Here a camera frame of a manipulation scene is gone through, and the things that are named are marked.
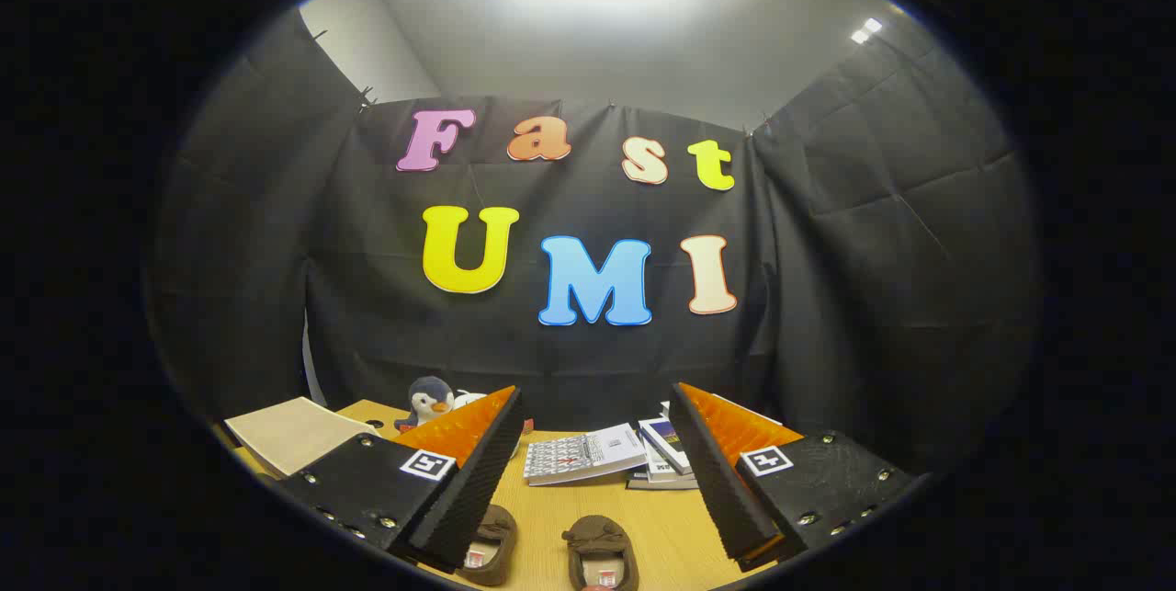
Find grey penguin plush toy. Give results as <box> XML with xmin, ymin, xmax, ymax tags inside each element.
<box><xmin>395</xmin><ymin>376</ymin><xmax>456</xmax><ymax>431</ymax></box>

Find patterned cover book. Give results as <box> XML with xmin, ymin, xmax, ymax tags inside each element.
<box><xmin>524</xmin><ymin>423</ymin><xmax>649</xmax><ymax>487</ymax></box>

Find black backdrop cloth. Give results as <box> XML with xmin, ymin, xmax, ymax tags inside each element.
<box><xmin>147</xmin><ymin>7</ymin><xmax>1044</xmax><ymax>482</ymax></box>

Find white book with dark picture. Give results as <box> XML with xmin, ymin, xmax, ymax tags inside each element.
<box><xmin>659</xmin><ymin>393</ymin><xmax>782</xmax><ymax>428</ymax></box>

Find white paperback book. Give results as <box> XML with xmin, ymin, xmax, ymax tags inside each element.
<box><xmin>643</xmin><ymin>444</ymin><xmax>688</xmax><ymax>483</ymax></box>

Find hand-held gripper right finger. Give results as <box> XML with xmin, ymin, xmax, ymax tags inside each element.
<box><xmin>668</xmin><ymin>381</ymin><xmax>920</xmax><ymax>574</ymax></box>

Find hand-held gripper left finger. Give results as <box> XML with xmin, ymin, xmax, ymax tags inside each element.
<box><xmin>276</xmin><ymin>386</ymin><xmax>526</xmax><ymax>574</ymax></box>

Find brown fuzzy slipper shoe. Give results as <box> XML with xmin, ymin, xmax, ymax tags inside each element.
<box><xmin>457</xmin><ymin>504</ymin><xmax>518</xmax><ymax>586</ymax></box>
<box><xmin>562</xmin><ymin>515</ymin><xmax>640</xmax><ymax>591</ymax></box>

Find beige fabric storage box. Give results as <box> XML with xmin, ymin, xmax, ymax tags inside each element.
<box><xmin>225</xmin><ymin>396</ymin><xmax>378</xmax><ymax>479</ymax></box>

